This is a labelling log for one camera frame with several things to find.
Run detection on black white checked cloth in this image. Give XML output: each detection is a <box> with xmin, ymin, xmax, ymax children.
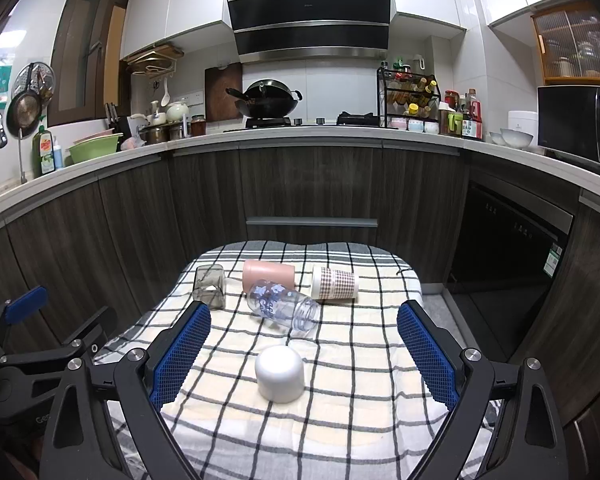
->
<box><xmin>92</xmin><ymin>240</ymin><xmax>506</xmax><ymax>480</ymax></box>

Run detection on grey glass cup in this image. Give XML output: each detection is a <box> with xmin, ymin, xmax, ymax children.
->
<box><xmin>192</xmin><ymin>263</ymin><xmax>227</xmax><ymax>310</ymax></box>

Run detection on white cup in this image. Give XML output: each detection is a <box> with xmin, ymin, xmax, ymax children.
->
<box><xmin>254</xmin><ymin>345</ymin><xmax>306</xmax><ymax>403</ymax></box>

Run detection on green plastic basin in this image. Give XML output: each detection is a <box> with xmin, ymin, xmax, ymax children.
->
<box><xmin>68</xmin><ymin>133</ymin><xmax>119</xmax><ymax>165</ymax></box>

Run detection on black built-in dishwasher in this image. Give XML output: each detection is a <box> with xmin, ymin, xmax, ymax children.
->
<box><xmin>449</xmin><ymin>180</ymin><xmax>577</xmax><ymax>358</ymax></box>

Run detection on gas stove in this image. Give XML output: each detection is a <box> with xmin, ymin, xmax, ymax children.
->
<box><xmin>223</xmin><ymin>112</ymin><xmax>381</xmax><ymax>134</ymax></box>

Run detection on steel pot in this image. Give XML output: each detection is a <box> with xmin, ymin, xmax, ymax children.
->
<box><xmin>139</xmin><ymin>124</ymin><xmax>170</xmax><ymax>144</ymax></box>

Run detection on checked paper cup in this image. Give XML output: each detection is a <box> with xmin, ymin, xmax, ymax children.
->
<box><xmin>311</xmin><ymin>265</ymin><xmax>359</xmax><ymax>302</ymax></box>

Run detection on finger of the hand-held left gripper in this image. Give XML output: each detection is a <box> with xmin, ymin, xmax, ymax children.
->
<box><xmin>0</xmin><ymin>307</ymin><xmax>119</xmax><ymax>367</ymax></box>
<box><xmin>0</xmin><ymin>286</ymin><xmax>49</xmax><ymax>347</ymax></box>

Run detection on black range hood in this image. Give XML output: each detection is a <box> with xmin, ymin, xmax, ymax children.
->
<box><xmin>223</xmin><ymin>0</ymin><xmax>396</xmax><ymax>65</ymax></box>

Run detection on glass door wall cabinet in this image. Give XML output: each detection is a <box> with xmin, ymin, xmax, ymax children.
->
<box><xmin>531</xmin><ymin>2</ymin><xmax>600</xmax><ymax>86</ymax></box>

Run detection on black microwave oven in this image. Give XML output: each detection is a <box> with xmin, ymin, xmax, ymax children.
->
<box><xmin>536</xmin><ymin>85</ymin><xmax>600</xmax><ymax>180</ymax></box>

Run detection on red capped sauce bottle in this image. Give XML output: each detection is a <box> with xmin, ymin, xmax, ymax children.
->
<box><xmin>462</xmin><ymin>88</ymin><xmax>484</xmax><ymax>140</ymax></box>

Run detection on black wire spice rack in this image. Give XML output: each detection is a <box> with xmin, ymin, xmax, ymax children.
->
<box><xmin>377</xmin><ymin>62</ymin><xmax>441</xmax><ymax>134</ymax></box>

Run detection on hanging frying pan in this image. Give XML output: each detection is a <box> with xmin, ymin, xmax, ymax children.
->
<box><xmin>6</xmin><ymin>72</ymin><xmax>43</xmax><ymax>137</ymax></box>

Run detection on dark wooden cutting board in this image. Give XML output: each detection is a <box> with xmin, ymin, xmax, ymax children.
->
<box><xmin>204</xmin><ymin>62</ymin><xmax>244</xmax><ymax>122</ymax></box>

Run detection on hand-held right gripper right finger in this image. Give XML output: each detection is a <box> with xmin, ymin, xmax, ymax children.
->
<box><xmin>396</xmin><ymin>300</ymin><xmax>566</xmax><ymax>480</ymax></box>

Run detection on black wok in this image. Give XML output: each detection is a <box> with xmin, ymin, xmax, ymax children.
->
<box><xmin>225</xmin><ymin>79</ymin><xmax>304</xmax><ymax>119</ymax></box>

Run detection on wooden boards on wall rack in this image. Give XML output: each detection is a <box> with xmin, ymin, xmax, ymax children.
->
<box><xmin>124</xmin><ymin>43</ymin><xmax>185</xmax><ymax>75</ymax></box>

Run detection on pink cup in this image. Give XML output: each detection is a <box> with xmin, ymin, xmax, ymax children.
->
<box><xmin>242</xmin><ymin>259</ymin><xmax>296</xmax><ymax>293</ymax></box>

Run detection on clear blue printed glass cup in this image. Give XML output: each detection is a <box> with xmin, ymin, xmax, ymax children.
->
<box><xmin>247</xmin><ymin>280</ymin><xmax>320</xmax><ymax>337</ymax></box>

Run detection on brown framed window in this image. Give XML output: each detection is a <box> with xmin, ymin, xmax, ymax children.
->
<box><xmin>47</xmin><ymin>0</ymin><xmax>132</xmax><ymax>127</ymax></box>

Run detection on large white bowl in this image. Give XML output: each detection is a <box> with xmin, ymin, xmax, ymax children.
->
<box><xmin>500</xmin><ymin>127</ymin><xmax>535</xmax><ymax>149</ymax></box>

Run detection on green dish soap bottle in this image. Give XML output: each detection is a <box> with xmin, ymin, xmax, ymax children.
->
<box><xmin>32</xmin><ymin>125</ymin><xmax>56</xmax><ymax>177</ymax></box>

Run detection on black knife block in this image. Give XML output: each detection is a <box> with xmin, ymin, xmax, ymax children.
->
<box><xmin>104</xmin><ymin>102</ymin><xmax>132</xmax><ymax>137</ymax></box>

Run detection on white rice cooker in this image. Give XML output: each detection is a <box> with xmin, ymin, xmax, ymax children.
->
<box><xmin>505</xmin><ymin>110</ymin><xmax>539</xmax><ymax>137</ymax></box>

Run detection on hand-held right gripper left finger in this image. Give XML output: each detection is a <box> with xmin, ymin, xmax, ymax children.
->
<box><xmin>39</xmin><ymin>301</ymin><xmax>212</xmax><ymax>480</ymax></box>

